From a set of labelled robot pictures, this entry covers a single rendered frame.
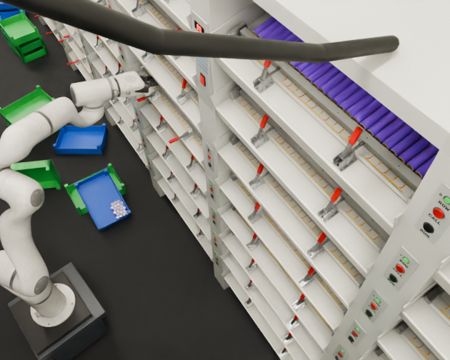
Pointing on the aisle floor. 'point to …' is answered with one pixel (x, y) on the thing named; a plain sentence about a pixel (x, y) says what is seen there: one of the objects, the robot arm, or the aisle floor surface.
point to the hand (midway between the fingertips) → (151, 80)
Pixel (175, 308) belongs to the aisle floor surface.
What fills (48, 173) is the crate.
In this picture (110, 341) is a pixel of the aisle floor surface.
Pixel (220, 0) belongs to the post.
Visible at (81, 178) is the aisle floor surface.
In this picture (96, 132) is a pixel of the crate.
